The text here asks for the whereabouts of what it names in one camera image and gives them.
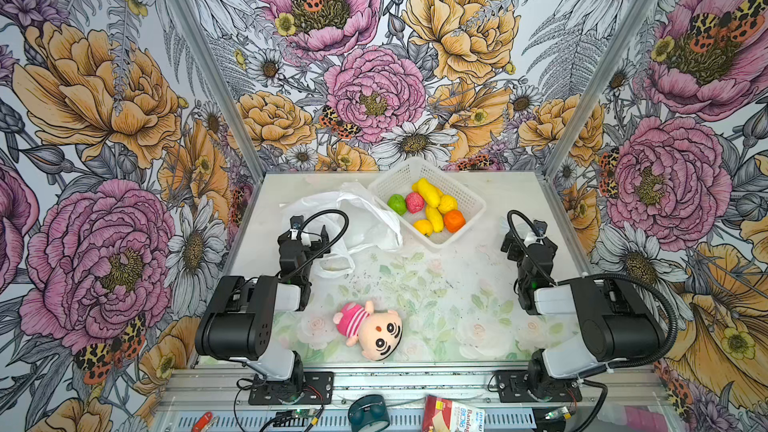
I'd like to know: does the white plastic bag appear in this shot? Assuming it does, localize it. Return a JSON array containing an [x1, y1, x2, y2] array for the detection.
[[283, 182, 403, 279]]

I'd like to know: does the orange round fruit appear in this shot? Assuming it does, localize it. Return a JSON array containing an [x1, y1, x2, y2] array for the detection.
[[443, 210, 466, 233]]

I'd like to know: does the green lime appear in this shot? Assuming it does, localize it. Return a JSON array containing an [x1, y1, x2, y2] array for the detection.
[[387, 194, 408, 216]]

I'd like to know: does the yellow peach with blush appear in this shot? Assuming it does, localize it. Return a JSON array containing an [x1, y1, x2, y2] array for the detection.
[[412, 219, 434, 237]]

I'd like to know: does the small yellow fruit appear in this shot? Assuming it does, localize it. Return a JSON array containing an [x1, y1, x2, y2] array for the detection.
[[417, 178, 442, 208]]

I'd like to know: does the red fruit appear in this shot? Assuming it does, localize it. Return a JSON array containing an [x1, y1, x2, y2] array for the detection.
[[405, 192, 426, 214]]

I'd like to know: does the yellow mango fruit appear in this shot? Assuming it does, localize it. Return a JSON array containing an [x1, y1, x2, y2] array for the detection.
[[425, 205, 444, 233]]

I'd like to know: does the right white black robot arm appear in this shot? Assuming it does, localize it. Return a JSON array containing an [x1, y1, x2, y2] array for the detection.
[[497, 210, 679, 401]]

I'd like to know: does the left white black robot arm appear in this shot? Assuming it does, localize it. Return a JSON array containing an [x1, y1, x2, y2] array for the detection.
[[194, 216, 331, 405]]

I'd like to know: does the pink plush doll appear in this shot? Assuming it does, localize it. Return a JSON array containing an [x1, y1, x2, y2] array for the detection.
[[333, 301, 404, 362]]

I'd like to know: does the green circuit board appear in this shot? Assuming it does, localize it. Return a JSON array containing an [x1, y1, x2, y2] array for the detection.
[[276, 408, 324, 423]]

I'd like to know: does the teal tape roll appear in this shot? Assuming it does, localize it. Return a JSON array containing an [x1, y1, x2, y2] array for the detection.
[[347, 394, 390, 432]]

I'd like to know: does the red white bandage box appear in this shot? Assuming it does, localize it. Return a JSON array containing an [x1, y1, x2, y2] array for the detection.
[[421, 395, 486, 432]]

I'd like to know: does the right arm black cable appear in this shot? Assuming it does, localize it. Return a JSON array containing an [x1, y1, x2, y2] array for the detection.
[[506, 209, 679, 371]]

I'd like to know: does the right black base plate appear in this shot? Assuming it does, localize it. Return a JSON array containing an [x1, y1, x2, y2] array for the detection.
[[490, 369, 582, 403]]

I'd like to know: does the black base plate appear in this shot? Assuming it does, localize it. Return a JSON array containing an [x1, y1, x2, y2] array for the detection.
[[248, 371, 335, 406], [490, 369, 582, 403]]

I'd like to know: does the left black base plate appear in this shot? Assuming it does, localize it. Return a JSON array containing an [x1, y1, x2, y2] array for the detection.
[[248, 371, 335, 406]]

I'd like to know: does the aluminium front rail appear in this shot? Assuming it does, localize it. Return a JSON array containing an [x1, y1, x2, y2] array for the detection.
[[158, 362, 665, 412]]

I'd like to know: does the red handled tool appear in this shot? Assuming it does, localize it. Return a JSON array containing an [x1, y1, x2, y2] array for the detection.
[[191, 411, 215, 432]]

